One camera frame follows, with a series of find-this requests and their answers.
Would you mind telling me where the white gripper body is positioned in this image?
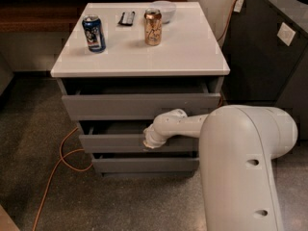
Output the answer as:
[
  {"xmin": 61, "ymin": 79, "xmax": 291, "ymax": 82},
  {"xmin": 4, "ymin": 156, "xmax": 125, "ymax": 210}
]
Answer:
[{"xmin": 143, "ymin": 125, "xmax": 170, "ymax": 149}]

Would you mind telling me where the grey drawer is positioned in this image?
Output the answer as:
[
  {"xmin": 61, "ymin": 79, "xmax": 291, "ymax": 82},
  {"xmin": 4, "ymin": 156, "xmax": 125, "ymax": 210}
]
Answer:
[
  {"xmin": 91, "ymin": 152, "xmax": 199, "ymax": 173},
  {"xmin": 79, "ymin": 120, "xmax": 198, "ymax": 153},
  {"xmin": 63, "ymin": 78, "xmax": 220, "ymax": 120}
]

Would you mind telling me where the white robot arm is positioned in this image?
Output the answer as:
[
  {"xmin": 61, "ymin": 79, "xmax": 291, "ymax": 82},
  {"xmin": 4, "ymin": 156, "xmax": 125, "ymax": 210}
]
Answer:
[{"xmin": 144, "ymin": 105, "xmax": 297, "ymax": 231}]

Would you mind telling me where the grey bottom drawer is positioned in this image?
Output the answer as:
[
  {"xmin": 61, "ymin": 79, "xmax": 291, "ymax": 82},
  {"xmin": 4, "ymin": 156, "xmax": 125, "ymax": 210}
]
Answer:
[{"xmin": 91, "ymin": 152, "xmax": 199, "ymax": 173}]

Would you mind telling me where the grey drawer cabinet white top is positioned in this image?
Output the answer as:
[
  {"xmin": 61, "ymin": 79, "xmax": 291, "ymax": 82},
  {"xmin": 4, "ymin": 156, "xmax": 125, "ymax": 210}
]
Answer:
[{"xmin": 51, "ymin": 2, "xmax": 230, "ymax": 175}]

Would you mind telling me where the grey top drawer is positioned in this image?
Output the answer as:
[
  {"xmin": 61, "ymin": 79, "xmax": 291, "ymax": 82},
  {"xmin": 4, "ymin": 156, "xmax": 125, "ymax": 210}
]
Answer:
[{"xmin": 63, "ymin": 78, "xmax": 220, "ymax": 120}]

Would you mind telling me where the gold soda can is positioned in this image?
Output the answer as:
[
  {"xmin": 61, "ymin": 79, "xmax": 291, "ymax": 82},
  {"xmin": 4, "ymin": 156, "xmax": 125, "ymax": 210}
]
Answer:
[{"xmin": 144, "ymin": 8, "xmax": 162, "ymax": 46}]

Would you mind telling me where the black remote control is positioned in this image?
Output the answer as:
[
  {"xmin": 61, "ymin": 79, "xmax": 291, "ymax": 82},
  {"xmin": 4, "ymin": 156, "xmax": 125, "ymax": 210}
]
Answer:
[{"xmin": 118, "ymin": 12, "xmax": 135, "ymax": 26}]

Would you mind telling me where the blue soda can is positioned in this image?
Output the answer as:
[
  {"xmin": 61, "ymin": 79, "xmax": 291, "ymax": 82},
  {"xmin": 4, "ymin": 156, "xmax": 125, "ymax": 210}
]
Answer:
[{"xmin": 82, "ymin": 14, "xmax": 106, "ymax": 52}]

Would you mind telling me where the white bowl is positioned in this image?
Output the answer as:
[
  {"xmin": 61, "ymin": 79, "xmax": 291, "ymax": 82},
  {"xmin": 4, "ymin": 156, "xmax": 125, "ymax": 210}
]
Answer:
[{"xmin": 150, "ymin": 0, "xmax": 176, "ymax": 24}]

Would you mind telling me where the dark grey bin cabinet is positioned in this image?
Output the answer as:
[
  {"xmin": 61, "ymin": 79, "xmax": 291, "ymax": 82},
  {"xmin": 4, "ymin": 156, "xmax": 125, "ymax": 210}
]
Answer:
[{"xmin": 222, "ymin": 0, "xmax": 308, "ymax": 141}]

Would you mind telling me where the white label on cabinet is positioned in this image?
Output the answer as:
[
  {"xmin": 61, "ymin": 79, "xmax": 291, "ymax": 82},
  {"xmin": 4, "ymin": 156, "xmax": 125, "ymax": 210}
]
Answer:
[{"xmin": 277, "ymin": 23, "xmax": 295, "ymax": 46}]

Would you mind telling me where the brown wooden bench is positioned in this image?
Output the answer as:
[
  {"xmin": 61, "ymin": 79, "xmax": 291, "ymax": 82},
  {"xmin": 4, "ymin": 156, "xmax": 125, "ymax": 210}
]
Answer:
[{"xmin": 0, "ymin": 0, "xmax": 187, "ymax": 33}]

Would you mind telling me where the orange cable on floor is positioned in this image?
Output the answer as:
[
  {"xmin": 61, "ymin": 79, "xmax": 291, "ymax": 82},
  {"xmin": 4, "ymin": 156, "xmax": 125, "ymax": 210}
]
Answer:
[{"xmin": 32, "ymin": 126, "xmax": 94, "ymax": 231}]

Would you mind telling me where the orange cable at wall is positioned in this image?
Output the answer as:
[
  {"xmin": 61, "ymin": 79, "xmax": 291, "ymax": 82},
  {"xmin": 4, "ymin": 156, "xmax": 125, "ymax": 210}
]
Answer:
[{"xmin": 217, "ymin": 0, "xmax": 252, "ymax": 43}]

